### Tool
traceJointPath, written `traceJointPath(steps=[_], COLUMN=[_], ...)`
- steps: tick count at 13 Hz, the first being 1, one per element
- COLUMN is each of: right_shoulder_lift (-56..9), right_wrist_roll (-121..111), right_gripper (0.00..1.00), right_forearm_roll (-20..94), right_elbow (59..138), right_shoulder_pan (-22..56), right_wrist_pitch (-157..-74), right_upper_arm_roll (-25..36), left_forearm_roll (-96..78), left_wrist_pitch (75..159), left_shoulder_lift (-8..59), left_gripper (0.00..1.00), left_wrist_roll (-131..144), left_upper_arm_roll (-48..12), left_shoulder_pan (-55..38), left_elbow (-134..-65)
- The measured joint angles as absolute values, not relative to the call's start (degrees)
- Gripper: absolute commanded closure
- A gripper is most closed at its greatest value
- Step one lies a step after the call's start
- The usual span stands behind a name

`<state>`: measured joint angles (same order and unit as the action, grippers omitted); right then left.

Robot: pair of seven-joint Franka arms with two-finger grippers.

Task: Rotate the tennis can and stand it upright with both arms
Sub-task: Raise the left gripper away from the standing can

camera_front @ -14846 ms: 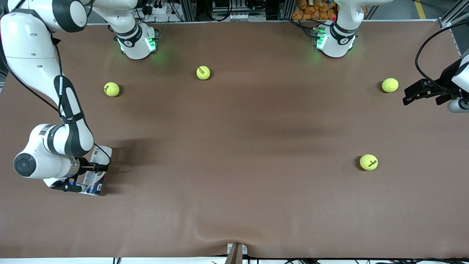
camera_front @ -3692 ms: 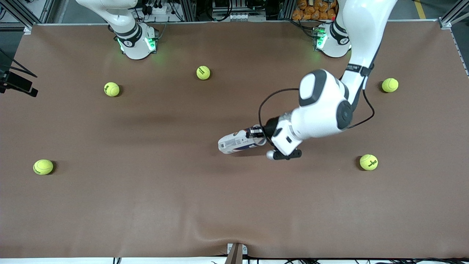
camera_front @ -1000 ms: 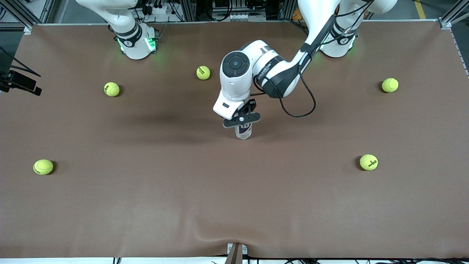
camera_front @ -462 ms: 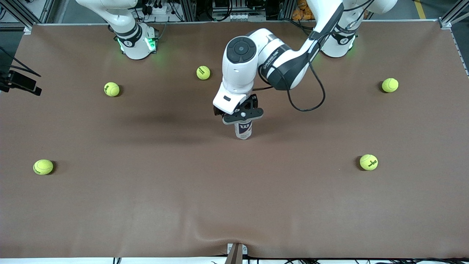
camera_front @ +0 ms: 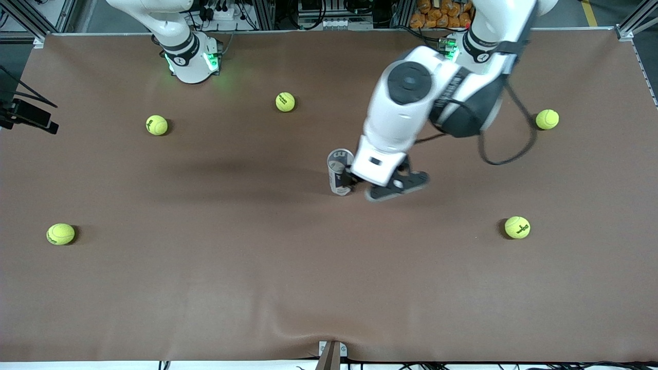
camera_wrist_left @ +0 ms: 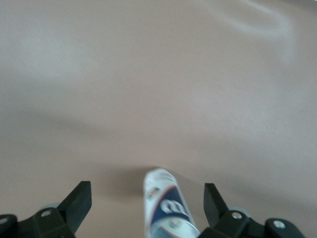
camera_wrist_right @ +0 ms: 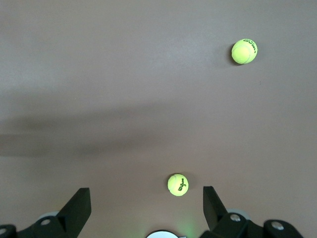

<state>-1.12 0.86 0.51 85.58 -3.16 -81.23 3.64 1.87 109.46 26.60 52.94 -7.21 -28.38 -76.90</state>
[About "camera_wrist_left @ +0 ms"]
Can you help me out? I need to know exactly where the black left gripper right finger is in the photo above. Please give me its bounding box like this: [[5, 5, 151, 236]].
[[198, 182, 307, 238]]

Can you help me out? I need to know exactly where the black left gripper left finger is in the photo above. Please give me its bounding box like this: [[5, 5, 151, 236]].
[[0, 180, 93, 238]]

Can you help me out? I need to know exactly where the white blue tennis ball can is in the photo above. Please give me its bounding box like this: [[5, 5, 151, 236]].
[[143, 168, 201, 238]]

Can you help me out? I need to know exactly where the brown table mat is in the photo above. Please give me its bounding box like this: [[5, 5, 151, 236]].
[[0, 0, 317, 238]]

